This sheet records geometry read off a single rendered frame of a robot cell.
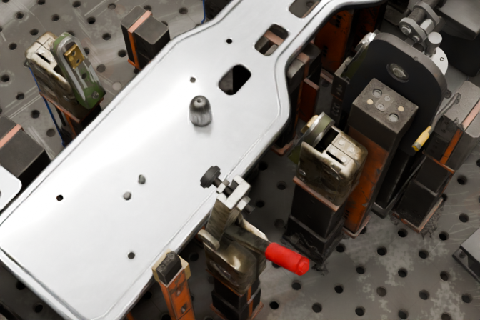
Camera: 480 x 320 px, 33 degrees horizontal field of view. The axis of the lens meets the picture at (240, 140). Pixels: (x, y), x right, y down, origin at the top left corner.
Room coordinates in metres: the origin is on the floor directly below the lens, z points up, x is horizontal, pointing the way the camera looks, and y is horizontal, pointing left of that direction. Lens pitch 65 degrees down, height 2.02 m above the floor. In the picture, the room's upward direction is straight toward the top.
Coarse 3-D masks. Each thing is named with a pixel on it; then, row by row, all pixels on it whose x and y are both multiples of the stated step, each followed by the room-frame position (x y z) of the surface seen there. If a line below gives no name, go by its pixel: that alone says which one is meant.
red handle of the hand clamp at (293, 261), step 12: (228, 228) 0.33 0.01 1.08; (240, 228) 0.32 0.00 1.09; (240, 240) 0.31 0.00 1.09; (252, 240) 0.30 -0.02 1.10; (264, 240) 0.30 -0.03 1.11; (264, 252) 0.28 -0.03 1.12; (276, 252) 0.28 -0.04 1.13; (288, 252) 0.28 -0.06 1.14; (288, 264) 0.26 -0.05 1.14; (300, 264) 0.26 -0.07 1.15
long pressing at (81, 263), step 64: (256, 0) 0.72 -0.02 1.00; (384, 0) 0.72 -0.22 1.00; (192, 64) 0.61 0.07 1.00; (256, 64) 0.61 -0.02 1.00; (128, 128) 0.50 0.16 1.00; (192, 128) 0.50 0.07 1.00; (256, 128) 0.50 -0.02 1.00; (64, 192) 0.40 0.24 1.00; (128, 192) 0.40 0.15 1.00; (192, 192) 0.40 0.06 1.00; (0, 256) 0.31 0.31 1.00; (64, 256) 0.31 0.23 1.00
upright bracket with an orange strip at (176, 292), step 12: (168, 264) 0.24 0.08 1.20; (180, 264) 0.25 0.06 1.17; (168, 276) 0.24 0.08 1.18; (180, 276) 0.25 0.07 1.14; (168, 288) 0.23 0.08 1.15; (180, 288) 0.25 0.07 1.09; (168, 300) 0.23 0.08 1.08; (180, 300) 0.24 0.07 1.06; (180, 312) 0.24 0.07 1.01; (192, 312) 0.25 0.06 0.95
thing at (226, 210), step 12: (216, 168) 0.35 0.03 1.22; (204, 180) 0.33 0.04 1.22; (216, 180) 0.34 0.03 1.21; (240, 180) 0.33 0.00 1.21; (216, 192) 0.33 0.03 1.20; (228, 192) 0.32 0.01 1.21; (240, 192) 0.32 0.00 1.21; (216, 204) 0.31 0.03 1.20; (228, 204) 0.31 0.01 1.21; (240, 204) 0.31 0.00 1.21; (216, 216) 0.31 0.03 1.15; (228, 216) 0.30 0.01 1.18; (216, 228) 0.31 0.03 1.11
